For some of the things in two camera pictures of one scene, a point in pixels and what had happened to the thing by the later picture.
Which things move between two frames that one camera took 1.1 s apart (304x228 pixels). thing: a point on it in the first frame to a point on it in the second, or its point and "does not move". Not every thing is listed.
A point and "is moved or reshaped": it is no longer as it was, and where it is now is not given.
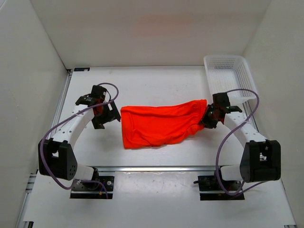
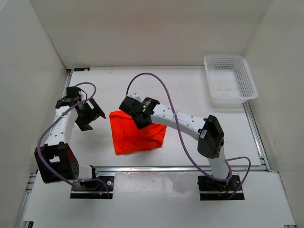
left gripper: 112,115 to 83,124
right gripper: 204,119 to 140,126
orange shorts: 150,126 is moved or reshaped
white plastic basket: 230,74 does not move
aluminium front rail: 161,168 does not move
